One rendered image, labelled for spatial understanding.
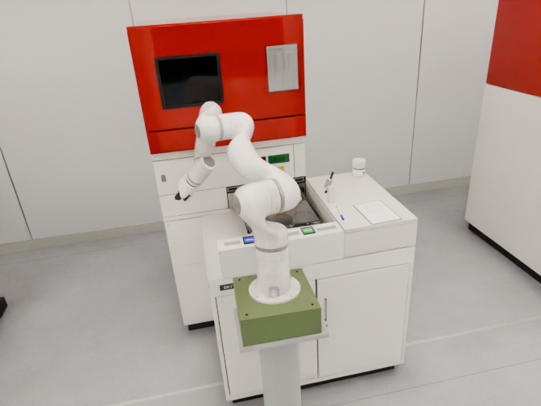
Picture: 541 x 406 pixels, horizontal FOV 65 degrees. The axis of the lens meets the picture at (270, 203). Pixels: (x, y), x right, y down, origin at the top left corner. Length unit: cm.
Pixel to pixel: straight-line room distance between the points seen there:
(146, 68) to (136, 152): 179
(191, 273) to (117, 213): 163
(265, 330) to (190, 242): 109
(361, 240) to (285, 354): 61
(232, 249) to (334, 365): 90
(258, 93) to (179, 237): 91
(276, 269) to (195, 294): 125
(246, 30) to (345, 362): 171
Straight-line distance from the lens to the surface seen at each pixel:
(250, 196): 136
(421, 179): 460
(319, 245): 188
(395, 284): 216
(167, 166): 229
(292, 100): 222
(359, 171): 239
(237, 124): 165
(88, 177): 397
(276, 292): 152
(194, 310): 275
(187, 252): 251
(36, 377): 299
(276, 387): 183
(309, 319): 152
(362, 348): 234
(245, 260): 183
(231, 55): 213
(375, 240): 197
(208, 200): 237
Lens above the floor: 189
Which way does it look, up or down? 26 degrees down
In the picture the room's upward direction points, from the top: 4 degrees counter-clockwise
